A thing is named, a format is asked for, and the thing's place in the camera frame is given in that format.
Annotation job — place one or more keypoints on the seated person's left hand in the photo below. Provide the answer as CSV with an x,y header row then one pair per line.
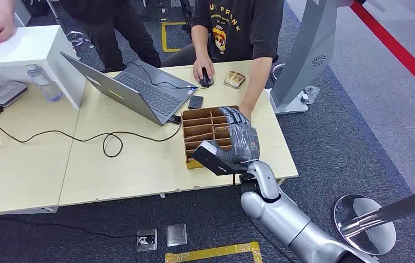
x,y
246,110

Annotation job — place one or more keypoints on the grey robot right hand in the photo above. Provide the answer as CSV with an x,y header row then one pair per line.
x,y
243,139

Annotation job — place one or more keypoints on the seated person's right hand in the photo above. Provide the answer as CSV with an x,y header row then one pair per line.
x,y
199,64

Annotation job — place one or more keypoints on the black computer mouse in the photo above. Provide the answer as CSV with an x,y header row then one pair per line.
x,y
206,80

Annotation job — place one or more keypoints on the seated person's right forearm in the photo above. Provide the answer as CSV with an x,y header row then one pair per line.
x,y
201,41

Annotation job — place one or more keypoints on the standing person's right forearm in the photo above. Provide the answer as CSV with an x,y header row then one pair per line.
x,y
6,9

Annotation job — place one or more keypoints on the seated person's left forearm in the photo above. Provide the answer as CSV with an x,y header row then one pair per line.
x,y
258,80

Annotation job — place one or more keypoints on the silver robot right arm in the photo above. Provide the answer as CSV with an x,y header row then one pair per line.
x,y
283,217

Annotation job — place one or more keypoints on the seated person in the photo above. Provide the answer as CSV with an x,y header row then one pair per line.
x,y
243,25

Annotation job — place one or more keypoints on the standing person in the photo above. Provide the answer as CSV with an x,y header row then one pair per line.
x,y
116,32

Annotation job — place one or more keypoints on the white cabinet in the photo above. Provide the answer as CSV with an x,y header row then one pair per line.
x,y
22,49

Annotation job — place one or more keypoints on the stack of brown patterned cards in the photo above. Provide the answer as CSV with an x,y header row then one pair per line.
x,y
234,79

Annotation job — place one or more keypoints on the small black rectangular device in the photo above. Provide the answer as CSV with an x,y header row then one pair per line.
x,y
195,102

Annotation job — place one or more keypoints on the brown cardboard divider box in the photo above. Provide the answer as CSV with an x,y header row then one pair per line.
x,y
200,125

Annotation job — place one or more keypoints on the black laptop charger plug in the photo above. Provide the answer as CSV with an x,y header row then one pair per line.
x,y
175,119

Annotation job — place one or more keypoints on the grey laptop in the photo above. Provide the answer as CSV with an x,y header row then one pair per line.
x,y
146,92

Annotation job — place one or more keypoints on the white flat router box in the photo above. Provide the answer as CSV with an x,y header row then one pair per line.
x,y
7,93

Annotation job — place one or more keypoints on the clear plastic bag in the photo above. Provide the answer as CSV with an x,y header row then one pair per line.
x,y
309,94

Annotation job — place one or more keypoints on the clear plastic water bottle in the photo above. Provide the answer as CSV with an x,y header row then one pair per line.
x,y
44,83

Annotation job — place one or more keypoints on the grey kiosk stand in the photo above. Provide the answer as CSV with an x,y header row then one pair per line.
x,y
309,47

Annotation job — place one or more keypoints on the closed metal floor plate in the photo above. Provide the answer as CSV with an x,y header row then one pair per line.
x,y
176,235

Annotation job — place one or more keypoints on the open metal floor socket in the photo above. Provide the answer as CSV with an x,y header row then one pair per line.
x,y
147,240

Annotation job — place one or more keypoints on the chrome stanchion base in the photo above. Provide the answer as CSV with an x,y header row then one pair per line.
x,y
370,239

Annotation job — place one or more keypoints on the chrome stanchion pole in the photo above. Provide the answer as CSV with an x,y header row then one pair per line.
x,y
403,208

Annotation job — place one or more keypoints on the black wrist camera with pale box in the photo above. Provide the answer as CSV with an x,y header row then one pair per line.
x,y
211,159

